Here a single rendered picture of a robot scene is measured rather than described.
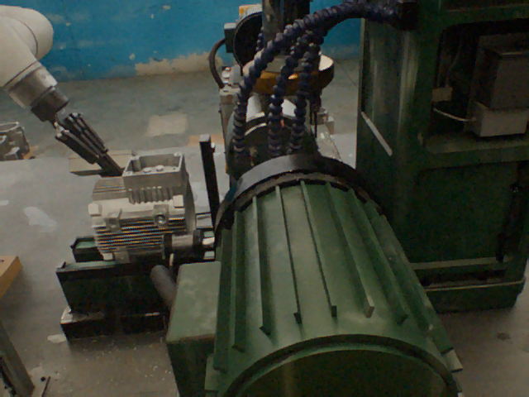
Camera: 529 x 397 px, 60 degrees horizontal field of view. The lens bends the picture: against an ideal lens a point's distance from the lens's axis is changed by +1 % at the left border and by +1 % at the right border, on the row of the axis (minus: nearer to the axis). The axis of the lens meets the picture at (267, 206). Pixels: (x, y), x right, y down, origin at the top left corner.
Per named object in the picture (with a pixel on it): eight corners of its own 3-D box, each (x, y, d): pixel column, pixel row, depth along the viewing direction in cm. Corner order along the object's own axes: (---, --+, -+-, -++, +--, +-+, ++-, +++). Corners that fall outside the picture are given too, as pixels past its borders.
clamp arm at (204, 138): (229, 245, 96) (213, 133, 83) (229, 253, 94) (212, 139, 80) (212, 246, 96) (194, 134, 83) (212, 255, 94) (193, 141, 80)
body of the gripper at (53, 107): (47, 93, 92) (82, 129, 96) (62, 82, 99) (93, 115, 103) (21, 113, 93) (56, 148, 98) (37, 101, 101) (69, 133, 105)
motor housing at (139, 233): (198, 222, 119) (187, 157, 109) (193, 268, 102) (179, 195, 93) (122, 230, 118) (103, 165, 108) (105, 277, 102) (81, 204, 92)
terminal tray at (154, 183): (188, 179, 107) (183, 150, 103) (184, 201, 98) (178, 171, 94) (137, 183, 107) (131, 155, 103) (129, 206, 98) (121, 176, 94)
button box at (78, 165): (140, 171, 129) (139, 153, 129) (132, 167, 121) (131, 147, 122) (79, 176, 128) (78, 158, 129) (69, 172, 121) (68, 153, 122)
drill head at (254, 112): (303, 148, 157) (302, 75, 144) (319, 200, 125) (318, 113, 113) (232, 154, 157) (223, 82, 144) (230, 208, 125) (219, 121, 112)
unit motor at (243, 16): (288, 115, 178) (283, -3, 156) (297, 148, 150) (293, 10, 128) (223, 120, 178) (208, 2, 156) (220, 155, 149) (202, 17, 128)
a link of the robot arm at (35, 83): (45, 57, 96) (66, 80, 99) (15, 81, 99) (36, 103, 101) (27, 67, 89) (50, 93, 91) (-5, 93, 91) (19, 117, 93)
